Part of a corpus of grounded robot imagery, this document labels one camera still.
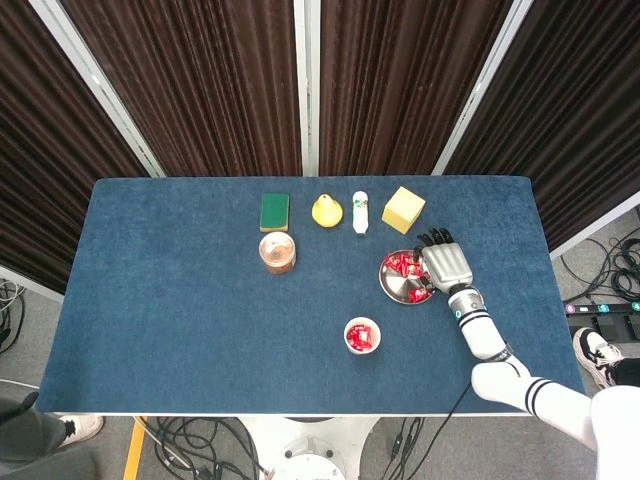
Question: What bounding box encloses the silver metal plate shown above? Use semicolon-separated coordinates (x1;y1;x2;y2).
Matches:
378;248;435;306

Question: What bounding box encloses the grey trouser leg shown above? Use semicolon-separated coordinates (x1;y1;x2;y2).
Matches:
0;389;101;480

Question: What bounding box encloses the yellow floor tape strip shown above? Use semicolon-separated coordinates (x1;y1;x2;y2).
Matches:
123;417;147;480

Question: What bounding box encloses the white shoe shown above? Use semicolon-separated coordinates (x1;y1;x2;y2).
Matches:
58;414;105;448

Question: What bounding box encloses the white table frame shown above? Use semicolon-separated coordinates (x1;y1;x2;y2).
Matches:
52;410;531;419

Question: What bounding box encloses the black trouser leg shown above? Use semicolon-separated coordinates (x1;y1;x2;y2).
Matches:
607;357;640;389

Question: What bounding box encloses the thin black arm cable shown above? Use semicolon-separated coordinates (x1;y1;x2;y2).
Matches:
424;382;476;480

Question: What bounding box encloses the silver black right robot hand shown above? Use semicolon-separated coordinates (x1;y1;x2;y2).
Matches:
412;226;475;295

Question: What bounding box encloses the clear jar of rubber bands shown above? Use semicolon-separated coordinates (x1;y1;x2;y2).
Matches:
258;231;298;275

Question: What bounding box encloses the yellow foam cube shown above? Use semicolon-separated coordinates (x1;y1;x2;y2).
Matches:
381;185;427;235

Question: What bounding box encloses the green yellow sponge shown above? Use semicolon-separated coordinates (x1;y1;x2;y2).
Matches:
259;192;291;234

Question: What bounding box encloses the yellow pear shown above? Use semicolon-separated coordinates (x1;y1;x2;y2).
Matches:
311;193;345;230

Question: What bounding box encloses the white paper cup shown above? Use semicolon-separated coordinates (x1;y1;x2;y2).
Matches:
343;316;383;356

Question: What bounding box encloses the white screen frame post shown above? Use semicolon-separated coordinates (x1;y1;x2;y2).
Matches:
292;0;321;177
431;0;545;177
27;0;167;178

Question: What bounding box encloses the white black sneaker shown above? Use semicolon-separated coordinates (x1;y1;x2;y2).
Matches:
572;327;626;391

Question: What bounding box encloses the small white bottle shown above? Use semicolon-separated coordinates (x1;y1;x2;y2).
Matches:
351;190;371;235

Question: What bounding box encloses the black foot pedal box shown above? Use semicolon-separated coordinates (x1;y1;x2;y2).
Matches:
567;313;640;344

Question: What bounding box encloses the black floor cable bundle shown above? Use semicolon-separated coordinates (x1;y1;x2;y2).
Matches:
559;209;640;306
0;279;26;356
379;417;426;480
134;415;266;480

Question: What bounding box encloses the brown pleated screen panel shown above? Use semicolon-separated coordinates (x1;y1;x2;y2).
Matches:
444;0;640;251
319;0;516;177
59;0;304;177
0;0;151;296

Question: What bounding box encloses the white screen bottom rail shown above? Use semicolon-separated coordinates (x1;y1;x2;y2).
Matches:
548;192;640;261
0;264;66;305

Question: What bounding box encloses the blue fabric table cover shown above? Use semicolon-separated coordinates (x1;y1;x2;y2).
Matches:
35;175;586;417

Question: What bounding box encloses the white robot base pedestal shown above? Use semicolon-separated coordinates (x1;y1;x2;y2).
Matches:
237;415;379;480

